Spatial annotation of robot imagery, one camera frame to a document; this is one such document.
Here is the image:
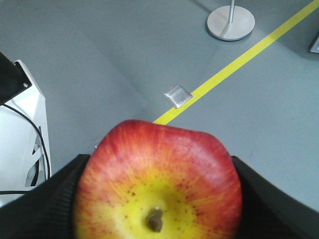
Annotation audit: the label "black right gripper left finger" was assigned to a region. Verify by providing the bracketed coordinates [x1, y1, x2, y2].
[0, 154, 90, 239]

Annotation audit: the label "silver floor plate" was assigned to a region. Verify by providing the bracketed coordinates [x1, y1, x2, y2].
[164, 84, 193, 109]

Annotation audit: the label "thin black cable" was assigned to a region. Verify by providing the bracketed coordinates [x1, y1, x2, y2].
[0, 103, 51, 195]

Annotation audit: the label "round metal stand base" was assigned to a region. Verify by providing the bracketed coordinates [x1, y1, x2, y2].
[206, 0, 255, 41]

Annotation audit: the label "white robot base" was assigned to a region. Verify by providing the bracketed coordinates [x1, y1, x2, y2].
[0, 54, 52, 206]

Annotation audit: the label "red yellow apple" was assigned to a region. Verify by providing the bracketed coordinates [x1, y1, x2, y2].
[73, 120, 242, 239]

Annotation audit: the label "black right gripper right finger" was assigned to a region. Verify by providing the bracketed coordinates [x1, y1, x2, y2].
[232, 156, 319, 239]

